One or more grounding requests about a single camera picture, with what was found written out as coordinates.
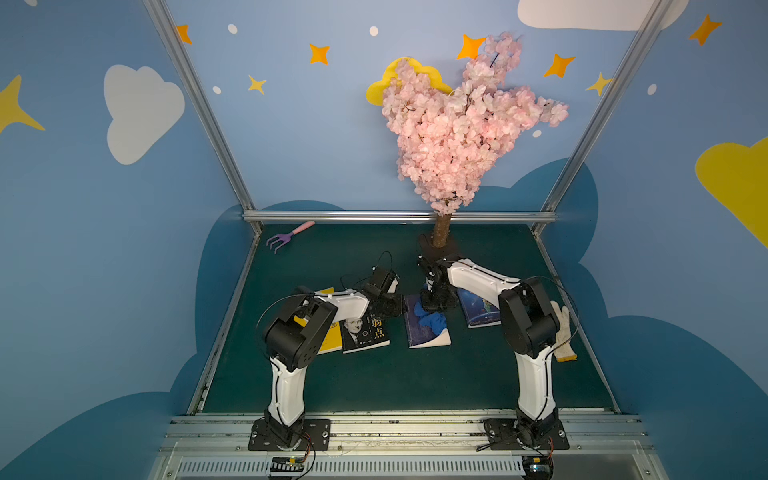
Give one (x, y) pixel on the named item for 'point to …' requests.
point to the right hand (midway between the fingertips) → (433, 308)
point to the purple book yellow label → (418, 335)
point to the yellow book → (333, 340)
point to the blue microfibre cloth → (435, 321)
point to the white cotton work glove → (565, 352)
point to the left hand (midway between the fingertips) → (408, 305)
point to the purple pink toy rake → (281, 239)
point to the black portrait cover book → (367, 332)
